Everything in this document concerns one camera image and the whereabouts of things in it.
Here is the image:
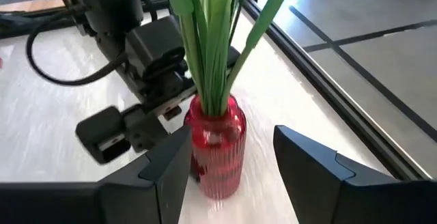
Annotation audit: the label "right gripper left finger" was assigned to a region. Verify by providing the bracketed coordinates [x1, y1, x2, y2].
[0, 125, 193, 224]

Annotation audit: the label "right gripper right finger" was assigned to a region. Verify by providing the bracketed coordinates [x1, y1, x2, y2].
[272, 124, 437, 224]

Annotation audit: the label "red ribbed glass vase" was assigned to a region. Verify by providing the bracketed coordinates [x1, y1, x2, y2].
[184, 94, 248, 201]

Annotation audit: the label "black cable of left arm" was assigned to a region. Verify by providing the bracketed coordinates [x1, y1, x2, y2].
[25, 12, 130, 87]

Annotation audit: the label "black module of left gripper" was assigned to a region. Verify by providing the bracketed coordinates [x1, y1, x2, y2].
[74, 103, 171, 165]

